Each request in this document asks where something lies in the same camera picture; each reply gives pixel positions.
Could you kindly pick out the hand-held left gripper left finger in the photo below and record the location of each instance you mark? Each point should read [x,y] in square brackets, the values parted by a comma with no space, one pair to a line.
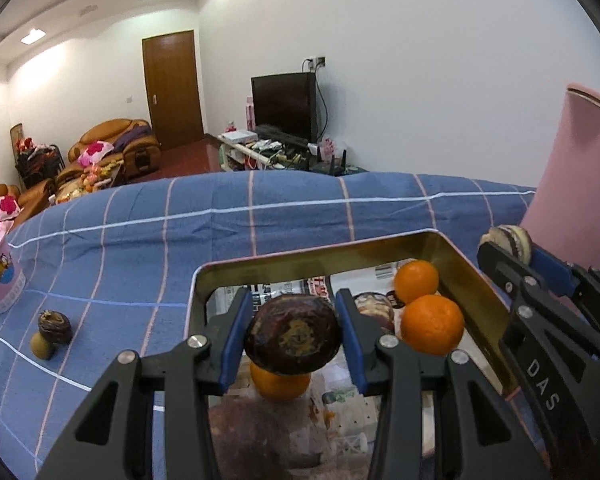
[235,340]

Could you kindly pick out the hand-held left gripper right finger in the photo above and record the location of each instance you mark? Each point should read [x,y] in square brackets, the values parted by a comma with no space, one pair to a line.
[352,340]

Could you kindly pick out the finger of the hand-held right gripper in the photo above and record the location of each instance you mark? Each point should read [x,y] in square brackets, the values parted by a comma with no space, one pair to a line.
[550,270]
[495,262]

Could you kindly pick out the dark water chestnut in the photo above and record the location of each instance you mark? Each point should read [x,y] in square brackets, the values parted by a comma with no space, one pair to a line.
[510,242]

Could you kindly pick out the chocolate glazed donut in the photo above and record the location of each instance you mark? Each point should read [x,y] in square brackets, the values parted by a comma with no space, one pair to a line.
[292,335]

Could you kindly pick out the small orange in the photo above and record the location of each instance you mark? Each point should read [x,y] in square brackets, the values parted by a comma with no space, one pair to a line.
[416,280]

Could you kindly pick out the large orange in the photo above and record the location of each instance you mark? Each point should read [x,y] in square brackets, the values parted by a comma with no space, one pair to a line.
[432,325]

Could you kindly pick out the gold metal tin box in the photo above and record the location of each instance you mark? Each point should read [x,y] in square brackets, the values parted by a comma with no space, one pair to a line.
[330,255]

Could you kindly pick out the pink tin lid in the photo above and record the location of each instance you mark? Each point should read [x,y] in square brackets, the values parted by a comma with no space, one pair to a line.
[570,170]

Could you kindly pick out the blue plaid blanket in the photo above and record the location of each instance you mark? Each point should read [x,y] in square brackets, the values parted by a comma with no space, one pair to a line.
[280,210]

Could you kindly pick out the black router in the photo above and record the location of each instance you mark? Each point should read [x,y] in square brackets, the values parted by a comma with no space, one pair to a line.
[332,162]

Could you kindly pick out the chocolate donut on table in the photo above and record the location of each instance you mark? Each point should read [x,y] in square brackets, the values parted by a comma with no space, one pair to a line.
[55,327]

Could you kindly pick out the small brown kiwi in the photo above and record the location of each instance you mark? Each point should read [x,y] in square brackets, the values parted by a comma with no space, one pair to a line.
[42,346]

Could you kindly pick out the white television stand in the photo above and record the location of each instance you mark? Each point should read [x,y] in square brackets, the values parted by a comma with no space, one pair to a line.
[245,147]

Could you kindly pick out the coffee table with snacks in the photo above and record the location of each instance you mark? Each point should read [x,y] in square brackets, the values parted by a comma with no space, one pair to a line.
[90,180]

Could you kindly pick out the pink box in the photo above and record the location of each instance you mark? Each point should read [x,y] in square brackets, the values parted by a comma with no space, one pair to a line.
[250,115]

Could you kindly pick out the purple cloth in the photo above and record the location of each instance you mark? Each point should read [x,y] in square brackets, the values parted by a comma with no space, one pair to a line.
[135,132]

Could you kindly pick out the black television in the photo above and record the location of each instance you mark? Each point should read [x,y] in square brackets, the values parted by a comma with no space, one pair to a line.
[285,107]

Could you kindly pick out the brown leather sofa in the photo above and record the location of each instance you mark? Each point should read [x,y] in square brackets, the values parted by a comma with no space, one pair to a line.
[30,197]
[115,132]

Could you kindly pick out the pink cartoon print cup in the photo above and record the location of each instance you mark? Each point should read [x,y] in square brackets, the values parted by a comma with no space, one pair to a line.
[2,280]

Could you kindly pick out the brown wooden door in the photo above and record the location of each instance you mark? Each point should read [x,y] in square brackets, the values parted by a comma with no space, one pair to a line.
[172,87]

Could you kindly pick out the black rack with clothes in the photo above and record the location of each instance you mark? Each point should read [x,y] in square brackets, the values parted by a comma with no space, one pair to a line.
[37,160]

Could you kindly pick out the brown framed picture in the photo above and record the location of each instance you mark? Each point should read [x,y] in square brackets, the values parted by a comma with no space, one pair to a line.
[16,132]

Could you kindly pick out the ceiling air vent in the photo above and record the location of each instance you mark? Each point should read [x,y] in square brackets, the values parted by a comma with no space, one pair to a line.
[87,9]

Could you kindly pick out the square ceiling light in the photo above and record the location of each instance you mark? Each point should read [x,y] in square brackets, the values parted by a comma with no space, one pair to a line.
[32,36]

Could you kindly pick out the white wall outlet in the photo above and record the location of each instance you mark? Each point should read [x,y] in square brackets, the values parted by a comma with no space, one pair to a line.
[316,62]

